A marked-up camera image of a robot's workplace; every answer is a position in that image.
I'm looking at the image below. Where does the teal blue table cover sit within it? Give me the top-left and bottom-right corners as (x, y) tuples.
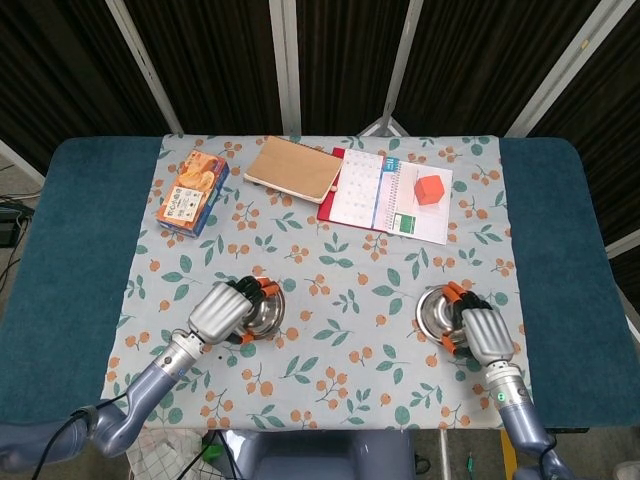
(0, 135), (640, 432)

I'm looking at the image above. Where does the white partition frame post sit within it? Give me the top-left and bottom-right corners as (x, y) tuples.
(0, 138), (46, 187)
(504, 0), (637, 139)
(268, 0), (303, 137)
(604, 227), (640, 260)
(357, 0), (426, 137)
(104, 0), (185, 136)

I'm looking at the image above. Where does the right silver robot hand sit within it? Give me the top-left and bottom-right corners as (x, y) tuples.
(440, 281), (516, 365)

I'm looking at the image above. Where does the metal table leg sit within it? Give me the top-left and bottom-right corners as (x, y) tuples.
(437, 429), (452, 480)

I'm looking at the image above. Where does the white checkered cloth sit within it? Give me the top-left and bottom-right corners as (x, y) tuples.
(124, 427), (221, 480)

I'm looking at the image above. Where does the stainless steel bowl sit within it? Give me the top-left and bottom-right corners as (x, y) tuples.
(238, 285), (287, 339)
(416, 284), (469, 346)

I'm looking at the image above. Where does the brown kraft notebook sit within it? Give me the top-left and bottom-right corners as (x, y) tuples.
(243, 135), (346, 205)

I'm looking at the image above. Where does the black device with cables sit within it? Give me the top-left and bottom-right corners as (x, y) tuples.
(0, 194), (37, 247)

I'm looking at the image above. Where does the open red spiral planner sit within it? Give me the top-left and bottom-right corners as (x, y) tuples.
(316, 146), (454, 246)

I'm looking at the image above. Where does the grey-blue robot torso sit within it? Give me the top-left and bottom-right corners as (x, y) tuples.
(219, 428), (419, 480)

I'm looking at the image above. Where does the orange cube block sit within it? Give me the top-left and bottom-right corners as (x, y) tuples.
(413, 174), (447, 207)

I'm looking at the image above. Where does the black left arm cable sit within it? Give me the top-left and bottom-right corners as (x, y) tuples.
(32, 389), (132, 480)

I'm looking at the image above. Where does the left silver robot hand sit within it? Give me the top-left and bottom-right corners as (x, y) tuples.
(187, 274), (280, 345)

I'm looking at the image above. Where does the floral fruit-print tablecloth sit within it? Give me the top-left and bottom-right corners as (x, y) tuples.
(96, 133), (537, 432)

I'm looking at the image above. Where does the orange snack box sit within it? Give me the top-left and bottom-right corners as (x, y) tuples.
(154, 151), (231, 239)

